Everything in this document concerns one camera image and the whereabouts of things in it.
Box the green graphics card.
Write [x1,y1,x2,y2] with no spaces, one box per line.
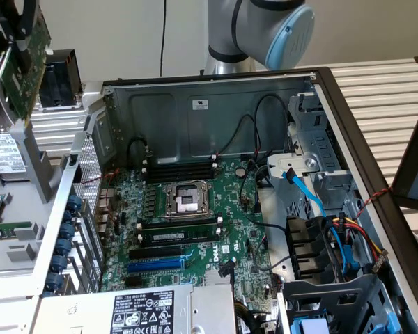
[0,13,53,122]

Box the grey plastic drive cage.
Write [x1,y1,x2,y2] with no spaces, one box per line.
[277,273,410,334]

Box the silver USB port stack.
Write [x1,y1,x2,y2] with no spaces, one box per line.
[94,208,113,239]

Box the thick black wire loop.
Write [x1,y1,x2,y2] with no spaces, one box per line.
[126,137,151,172]

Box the grey power supply unit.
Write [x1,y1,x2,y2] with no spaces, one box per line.
[31,284,238,334]

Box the silver ethernet port block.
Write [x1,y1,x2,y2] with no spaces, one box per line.
[96,189,114,209]

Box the black RAM slot row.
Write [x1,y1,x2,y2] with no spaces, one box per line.
[141,158,219,184]
[136,217,224,248]

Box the metal CPU socket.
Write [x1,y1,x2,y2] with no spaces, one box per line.
[160,179,213,220]

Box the blue SATA wire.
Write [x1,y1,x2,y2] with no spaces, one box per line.
[280,166,362,279]

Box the long black wire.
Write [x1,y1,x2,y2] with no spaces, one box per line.
[239,166,290,232]

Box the dark framed monitor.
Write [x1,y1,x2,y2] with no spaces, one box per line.
[392,88,418,209]

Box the blue expansion slot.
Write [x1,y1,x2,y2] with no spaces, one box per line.
[127,255,189,274]

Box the coloured power wire bundle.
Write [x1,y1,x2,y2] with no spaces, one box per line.
[329,215,389,276]

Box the silver chipset heatsink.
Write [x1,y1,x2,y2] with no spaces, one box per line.
[203,269,231,286]

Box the thin black wire loop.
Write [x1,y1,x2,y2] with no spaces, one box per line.
[252,93,291,164]
[215,113,256,157]

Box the silver hard disk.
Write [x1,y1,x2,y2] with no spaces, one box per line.
[0,104,27,182]

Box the red black twisted wire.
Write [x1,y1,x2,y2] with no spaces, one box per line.
[79,168,123,216]
[355,187,393,220]

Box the thin black hanging cable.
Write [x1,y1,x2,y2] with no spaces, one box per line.
[159,0,169,77]

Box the silver metal disk bay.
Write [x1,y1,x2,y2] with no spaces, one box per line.
[266,90,362,223]

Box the black expansion slot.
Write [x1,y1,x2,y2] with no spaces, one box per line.
[128,245,184,260]

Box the green motherboard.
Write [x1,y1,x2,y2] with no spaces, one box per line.
[99,158,283,314]

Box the yellow black wire bundle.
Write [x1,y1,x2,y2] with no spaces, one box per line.
[235,301,265,334]

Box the open metal PC case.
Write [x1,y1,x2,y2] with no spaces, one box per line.
[29,66,418,334]

